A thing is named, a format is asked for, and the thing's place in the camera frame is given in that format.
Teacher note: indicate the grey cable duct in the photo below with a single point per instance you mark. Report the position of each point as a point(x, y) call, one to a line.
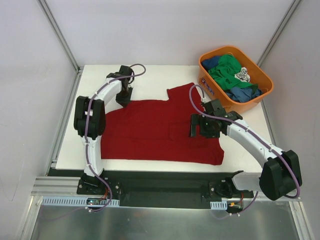
point(67, 201)
point(219, 205)

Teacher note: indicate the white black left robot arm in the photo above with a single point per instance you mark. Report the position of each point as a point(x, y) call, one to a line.
point(90, 115)

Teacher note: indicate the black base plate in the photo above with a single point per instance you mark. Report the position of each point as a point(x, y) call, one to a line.
point(165, 200)

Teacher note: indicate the left grey cable duct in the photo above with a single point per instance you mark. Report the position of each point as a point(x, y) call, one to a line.
point(67, 201)

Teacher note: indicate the dark blue t shirt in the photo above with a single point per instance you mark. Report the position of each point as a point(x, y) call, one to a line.
point(210, 63)

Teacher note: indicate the aluminium frame rail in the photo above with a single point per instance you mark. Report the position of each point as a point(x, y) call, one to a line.
point(50, 185)

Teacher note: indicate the red t shirt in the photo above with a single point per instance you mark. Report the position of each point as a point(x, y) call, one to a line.
point(159, 130)

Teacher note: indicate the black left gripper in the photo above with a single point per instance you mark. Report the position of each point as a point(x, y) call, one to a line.
point(124, 96)

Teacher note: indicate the green t shirt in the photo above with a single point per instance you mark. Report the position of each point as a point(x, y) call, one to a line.
point(229, 73)

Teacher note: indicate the right grey cable duct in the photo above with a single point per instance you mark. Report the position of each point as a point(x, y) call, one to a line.
point(219, 205)

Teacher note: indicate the orange plastic bin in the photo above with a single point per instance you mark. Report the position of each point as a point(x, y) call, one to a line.
point(257, 76)

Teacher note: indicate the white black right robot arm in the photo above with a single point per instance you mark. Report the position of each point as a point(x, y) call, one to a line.
point(280, 175)

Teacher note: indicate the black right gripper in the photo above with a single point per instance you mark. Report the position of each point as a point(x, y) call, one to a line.
point(195, 125)

